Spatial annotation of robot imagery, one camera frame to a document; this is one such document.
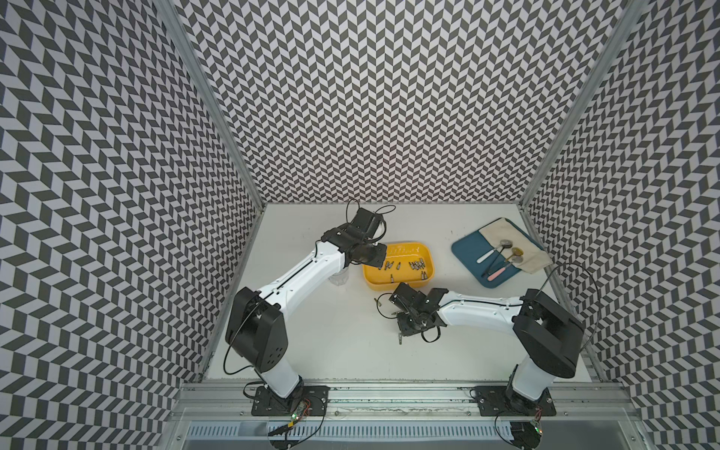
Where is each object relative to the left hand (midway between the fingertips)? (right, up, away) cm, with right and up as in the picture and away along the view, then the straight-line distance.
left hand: (378, 257), depth 84 cm
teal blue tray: (+37, -3, +14) cm, 40 cm away
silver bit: (+4, -4, +16) cm, 17 cm away
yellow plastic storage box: (+11, -4, +17) cm, 21 cm away
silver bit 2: (+5, -9, +12) cm, 16 cm away
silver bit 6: (+7, -24, -1) cm, 24 cm away
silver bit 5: (+16, -4, +17) cm, 24 cm away
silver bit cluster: (+8, -5, +16) cm, 18 cm away
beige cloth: (+55, +1, +21) cm, 59 cm away
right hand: (+10, -23, +2) cm, 25 cm away
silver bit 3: (+13, -5, +15) cm, 20 cm away
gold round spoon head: (+53, 0, +20) cm, 56 cm away
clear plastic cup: (-13, -8, +11) cm, 18 cm away
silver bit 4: (+16, -4, +16) cm, 23 cm away
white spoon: (+48, +3, +21) cm, 52 cm away
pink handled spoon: (+50, -3, +17) cm, 53 cm away
